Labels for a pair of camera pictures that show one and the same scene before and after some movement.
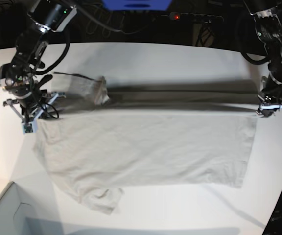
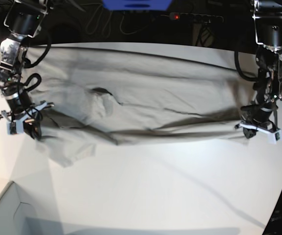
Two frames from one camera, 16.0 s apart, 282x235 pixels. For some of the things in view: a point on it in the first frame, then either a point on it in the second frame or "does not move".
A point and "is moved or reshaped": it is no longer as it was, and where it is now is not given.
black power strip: (194, 17) does not move
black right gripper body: (269, 105) → (256, 114)
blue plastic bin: (136, 5) does not move
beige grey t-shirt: (102, 140) is moved or reshaped
